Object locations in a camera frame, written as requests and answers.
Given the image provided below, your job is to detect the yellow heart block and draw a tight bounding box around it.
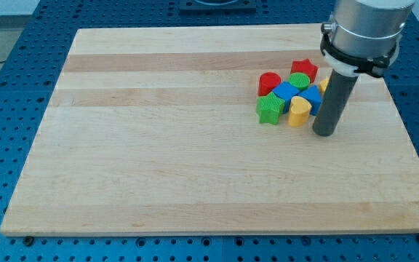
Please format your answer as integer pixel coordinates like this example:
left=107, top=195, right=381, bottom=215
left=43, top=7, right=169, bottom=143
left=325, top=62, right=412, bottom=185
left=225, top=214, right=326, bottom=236
left=288, top=96, right=312, bottom=127

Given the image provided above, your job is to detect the green circle block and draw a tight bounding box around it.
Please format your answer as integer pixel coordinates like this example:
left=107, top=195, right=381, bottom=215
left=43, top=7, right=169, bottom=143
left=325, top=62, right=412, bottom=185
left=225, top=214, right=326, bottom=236
left=288, top=72, right=311, bottom=91

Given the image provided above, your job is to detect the red cylinder block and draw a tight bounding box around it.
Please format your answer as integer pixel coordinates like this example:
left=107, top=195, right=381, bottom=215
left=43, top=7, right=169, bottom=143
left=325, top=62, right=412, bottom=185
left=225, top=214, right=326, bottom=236
left=258, top=72, right=282, bottom=96

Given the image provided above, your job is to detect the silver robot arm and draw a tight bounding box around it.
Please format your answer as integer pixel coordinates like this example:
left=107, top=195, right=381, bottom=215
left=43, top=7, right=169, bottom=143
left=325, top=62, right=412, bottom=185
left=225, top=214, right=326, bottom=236
left=312, top=0, right=415, bottom=136

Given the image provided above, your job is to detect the blue cube block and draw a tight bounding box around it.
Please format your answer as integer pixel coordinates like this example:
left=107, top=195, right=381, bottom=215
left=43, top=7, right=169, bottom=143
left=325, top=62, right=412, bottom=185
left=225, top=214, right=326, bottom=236
left=272, top=82, right=300, bottom=114

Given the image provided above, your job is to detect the green star block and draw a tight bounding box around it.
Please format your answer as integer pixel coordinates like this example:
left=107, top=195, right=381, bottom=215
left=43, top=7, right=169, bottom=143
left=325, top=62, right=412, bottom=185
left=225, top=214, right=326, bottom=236
left=256, top=92, right=285, bottom=125

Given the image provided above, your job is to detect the blue block right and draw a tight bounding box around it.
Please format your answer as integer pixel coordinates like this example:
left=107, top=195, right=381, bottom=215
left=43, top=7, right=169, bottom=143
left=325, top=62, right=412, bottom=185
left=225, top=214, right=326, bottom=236
left=298, top=85, right=322, bottom=116

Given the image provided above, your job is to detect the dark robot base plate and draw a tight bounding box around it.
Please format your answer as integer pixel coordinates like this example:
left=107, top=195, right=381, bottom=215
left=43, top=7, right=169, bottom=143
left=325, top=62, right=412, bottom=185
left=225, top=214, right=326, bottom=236
left=177, top=0, right=257, bottom=12

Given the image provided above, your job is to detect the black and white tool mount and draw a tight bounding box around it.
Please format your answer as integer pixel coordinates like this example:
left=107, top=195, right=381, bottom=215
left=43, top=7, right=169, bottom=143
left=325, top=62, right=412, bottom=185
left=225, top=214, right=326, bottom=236
left=320, top=22, right=402, bottom=78

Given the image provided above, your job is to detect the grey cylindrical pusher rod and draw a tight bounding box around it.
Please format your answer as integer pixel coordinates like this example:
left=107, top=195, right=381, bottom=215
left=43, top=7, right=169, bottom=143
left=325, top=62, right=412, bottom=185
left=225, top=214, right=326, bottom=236
left=312, top=70, right=358, bottom=137

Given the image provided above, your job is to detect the light wooden board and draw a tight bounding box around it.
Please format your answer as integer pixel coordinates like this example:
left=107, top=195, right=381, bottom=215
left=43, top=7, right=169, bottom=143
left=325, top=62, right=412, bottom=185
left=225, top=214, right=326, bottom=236
left=0, top=24, right=419, bottom=237

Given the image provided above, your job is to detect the red star block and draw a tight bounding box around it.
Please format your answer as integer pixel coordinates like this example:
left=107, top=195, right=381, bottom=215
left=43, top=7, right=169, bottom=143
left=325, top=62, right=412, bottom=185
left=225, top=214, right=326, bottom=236
left=290, top=59, right=319, bottom=83

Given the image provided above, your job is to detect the yellow block behind rod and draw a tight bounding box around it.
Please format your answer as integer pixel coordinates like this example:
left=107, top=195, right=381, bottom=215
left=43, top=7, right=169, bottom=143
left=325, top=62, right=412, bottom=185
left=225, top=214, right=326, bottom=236
left=318, top=77, right=330, bottom=96

